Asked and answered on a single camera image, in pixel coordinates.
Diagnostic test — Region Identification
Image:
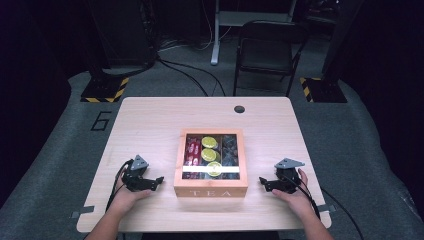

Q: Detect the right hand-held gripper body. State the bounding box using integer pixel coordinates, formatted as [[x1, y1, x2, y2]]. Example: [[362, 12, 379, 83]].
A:
[[273, 157, 306, 195]]

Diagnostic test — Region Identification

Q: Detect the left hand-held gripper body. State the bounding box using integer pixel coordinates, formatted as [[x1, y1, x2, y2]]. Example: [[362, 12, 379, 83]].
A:
[[120, 154, 150, 193]]

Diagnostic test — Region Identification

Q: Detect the yellow lid capsule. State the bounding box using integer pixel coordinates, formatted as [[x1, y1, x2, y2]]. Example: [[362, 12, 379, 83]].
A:
[[200, 148, 221, 163], [201, 136, 219, 150], [205, 161, 223, 178]]

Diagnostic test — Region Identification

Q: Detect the wooden tea box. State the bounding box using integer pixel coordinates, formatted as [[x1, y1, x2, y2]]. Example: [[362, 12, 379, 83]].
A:
[[173, 128, 249, 198]]

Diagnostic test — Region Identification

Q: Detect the person's left hand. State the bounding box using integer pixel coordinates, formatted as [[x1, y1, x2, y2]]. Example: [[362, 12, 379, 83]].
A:
[[107, 167, 153, 215]]

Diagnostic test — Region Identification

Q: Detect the person's right hand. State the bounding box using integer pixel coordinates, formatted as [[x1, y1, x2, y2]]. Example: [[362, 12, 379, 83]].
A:
[[271, 168, 321, 220]]

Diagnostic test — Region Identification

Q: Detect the row of red stick packets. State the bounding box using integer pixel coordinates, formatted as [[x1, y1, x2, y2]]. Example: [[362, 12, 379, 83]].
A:
[[183, 135, 203, 180]]

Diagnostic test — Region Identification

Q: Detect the pile of dark tea bags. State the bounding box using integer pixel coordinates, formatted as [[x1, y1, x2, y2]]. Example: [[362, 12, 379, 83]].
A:
[[221, 134, 241, 180]]

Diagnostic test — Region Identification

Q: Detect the grey tape strip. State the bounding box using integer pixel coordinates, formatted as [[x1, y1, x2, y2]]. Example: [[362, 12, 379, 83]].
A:
[[70, 205, 96, 220], [316, 204, 337, 215]]

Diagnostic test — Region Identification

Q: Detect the striped black stand base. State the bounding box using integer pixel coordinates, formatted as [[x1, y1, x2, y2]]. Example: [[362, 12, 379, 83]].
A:
[[298, 76, 349, 104], [80, 76, 130, 104]]

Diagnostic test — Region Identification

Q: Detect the black folding chair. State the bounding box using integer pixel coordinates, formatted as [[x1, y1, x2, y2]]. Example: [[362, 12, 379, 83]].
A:
[[232, 19, 310, 98]]

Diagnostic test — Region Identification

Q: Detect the black equipment cabinet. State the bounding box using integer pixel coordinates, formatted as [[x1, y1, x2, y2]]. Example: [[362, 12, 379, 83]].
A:
[[88, 0, 158, 69]]

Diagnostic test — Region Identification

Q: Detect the grey desk with white leg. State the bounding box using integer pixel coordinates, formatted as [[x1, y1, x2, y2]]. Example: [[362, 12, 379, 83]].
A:
[[210, 0, 298, 66]]

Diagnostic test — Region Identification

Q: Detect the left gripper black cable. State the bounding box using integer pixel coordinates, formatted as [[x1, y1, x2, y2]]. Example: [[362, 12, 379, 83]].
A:
[[104, 158, 134, 214]]

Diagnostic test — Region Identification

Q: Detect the black floor cable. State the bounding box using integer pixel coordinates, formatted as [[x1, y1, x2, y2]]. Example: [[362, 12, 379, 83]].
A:
[[155, 55, 228, 98]]

